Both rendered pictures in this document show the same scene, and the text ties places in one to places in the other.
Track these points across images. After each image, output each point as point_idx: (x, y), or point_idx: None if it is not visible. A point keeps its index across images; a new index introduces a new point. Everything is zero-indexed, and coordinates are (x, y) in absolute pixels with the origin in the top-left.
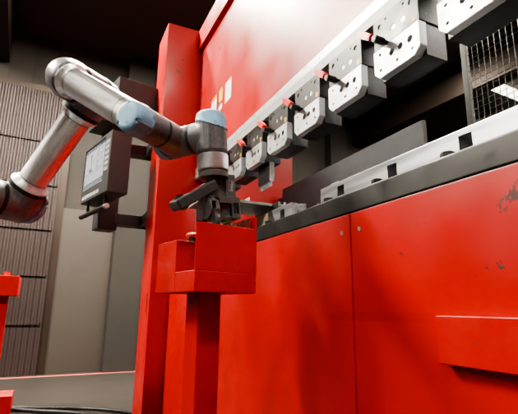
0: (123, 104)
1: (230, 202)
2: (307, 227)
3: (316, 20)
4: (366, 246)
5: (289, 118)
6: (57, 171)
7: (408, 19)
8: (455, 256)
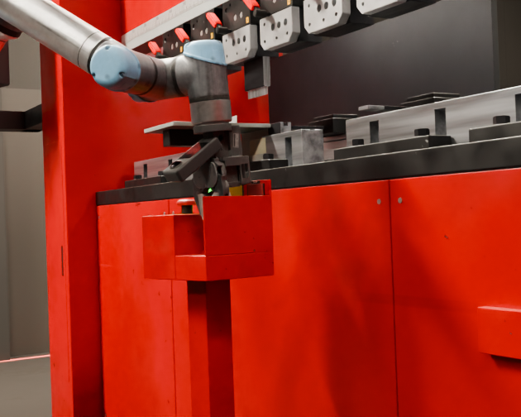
0: (99, 51)
1: (238, 164)
2: (332, 186)
3: None
4: (408, 222)
5: (293, 1)
6: None
7: None
8: (498, 248)
